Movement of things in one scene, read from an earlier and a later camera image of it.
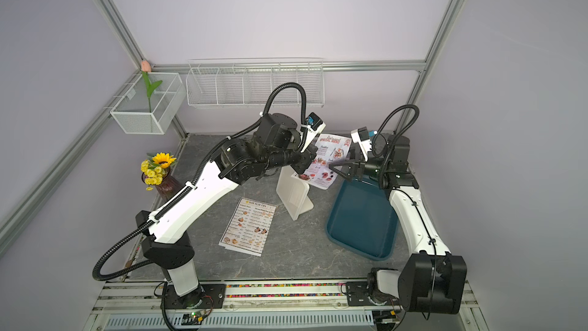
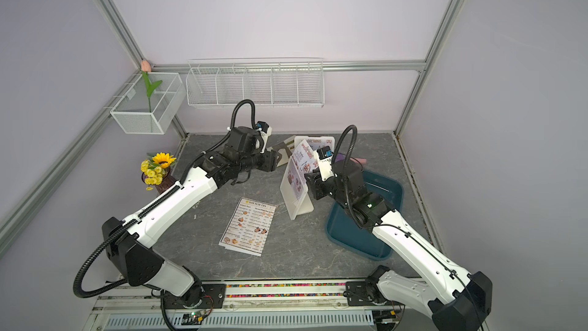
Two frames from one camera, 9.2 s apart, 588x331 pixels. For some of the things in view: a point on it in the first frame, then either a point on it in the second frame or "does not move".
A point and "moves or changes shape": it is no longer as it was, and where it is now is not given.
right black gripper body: [372, 168] → [328, 188]
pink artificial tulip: [145, 67] does not move
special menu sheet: [331, 149] moves or changes shape
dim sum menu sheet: [248, 228] does not move
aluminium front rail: [136, 306] does not move
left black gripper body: [291, 157] → [265, 162]
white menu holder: [292, 192] does not move
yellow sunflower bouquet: [154, 168] does not move
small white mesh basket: [132, 112] does not move
